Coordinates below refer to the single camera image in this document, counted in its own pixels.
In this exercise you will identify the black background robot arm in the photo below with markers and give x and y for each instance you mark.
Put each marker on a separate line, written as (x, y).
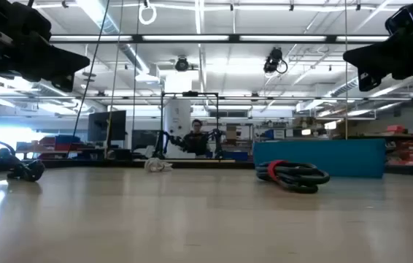
(161, 144)
(217, 142)

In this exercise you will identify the red and blue storage bins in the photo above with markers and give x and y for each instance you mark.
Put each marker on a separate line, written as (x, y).
(58, 146)

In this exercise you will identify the black table edge rail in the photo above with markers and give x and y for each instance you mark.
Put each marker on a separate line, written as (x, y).
(100, 164)

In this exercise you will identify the yellow vertical pole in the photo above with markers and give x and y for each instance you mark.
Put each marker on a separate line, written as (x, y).
(346, 73)

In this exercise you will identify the blue plastic bin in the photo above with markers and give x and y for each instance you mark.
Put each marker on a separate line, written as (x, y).
(319, 158)

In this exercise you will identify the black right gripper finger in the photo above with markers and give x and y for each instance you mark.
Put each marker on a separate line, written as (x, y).
(370, 58)
(366, 82)

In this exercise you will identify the black computer monitor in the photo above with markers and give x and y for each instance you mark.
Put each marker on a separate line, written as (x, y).
(107, 126)

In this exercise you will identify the black metal frame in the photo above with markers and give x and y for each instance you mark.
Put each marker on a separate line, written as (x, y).
(190, 94)

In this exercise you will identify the round black ceiling camera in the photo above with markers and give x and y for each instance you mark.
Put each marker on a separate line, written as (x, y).
(181, 64)

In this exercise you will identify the person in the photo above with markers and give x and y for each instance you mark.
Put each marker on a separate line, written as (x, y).
(195, 140)

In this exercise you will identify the overhead light bar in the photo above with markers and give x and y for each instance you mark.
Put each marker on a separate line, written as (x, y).
(206, 38)

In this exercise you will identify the silver ceiling air duct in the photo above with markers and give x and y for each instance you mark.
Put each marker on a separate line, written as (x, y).
(119, 36)

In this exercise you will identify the white cylindrical column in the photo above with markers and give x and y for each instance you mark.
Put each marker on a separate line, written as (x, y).
(177, 124)

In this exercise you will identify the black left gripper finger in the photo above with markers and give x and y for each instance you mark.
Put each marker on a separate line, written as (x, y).
(57, 62)
(64, 83)

